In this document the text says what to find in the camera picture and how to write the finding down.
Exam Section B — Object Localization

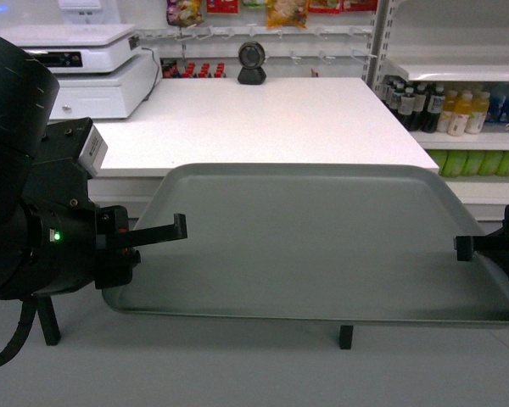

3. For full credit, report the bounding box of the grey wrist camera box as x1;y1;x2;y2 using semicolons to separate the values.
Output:
78;125;108;177

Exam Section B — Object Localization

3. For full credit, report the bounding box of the grey-silver rectangular tray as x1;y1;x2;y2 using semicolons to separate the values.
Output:
103;164;509;326

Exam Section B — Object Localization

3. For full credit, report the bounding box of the purple snack bag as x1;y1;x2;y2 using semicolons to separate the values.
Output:
166;0;203;27

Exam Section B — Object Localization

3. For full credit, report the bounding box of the white checkout counter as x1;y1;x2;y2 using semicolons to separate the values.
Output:
88;78;437;218

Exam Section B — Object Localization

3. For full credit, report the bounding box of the white metal shelf unit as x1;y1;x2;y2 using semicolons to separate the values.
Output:
366;1;509;222

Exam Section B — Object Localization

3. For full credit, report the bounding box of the black register cable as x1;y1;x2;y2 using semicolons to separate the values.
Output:
142;46;163;92

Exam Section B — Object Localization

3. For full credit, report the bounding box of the black barcode scanner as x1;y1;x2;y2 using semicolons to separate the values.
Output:
238;41;266;85

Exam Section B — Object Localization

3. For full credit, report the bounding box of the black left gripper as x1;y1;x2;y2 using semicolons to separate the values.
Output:
93;205;187;289

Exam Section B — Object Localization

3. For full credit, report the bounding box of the yellow snack bag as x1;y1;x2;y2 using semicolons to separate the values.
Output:
266;0;310;29

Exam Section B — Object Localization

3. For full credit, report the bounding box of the white cash register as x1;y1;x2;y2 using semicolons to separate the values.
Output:
0;1;162;120

